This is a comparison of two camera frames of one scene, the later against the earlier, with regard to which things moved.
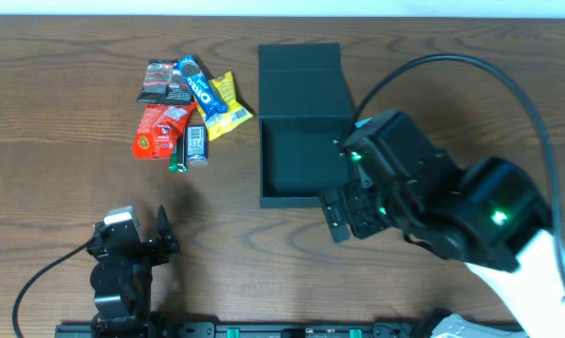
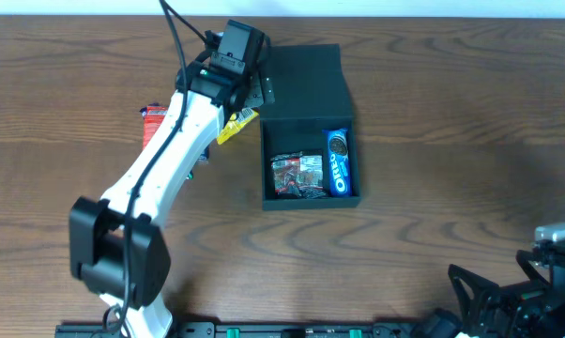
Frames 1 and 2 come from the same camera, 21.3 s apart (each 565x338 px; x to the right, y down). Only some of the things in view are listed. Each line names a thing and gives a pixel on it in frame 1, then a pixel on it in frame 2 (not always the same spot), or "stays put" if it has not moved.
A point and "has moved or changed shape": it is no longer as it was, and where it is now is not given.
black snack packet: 165,83 -> 298,176
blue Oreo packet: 205,94 has moved or changed shape
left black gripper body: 139,247 -> 252,95
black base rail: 277,330 stays put
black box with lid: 305,111 stays put
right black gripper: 358,209 -> 491,300
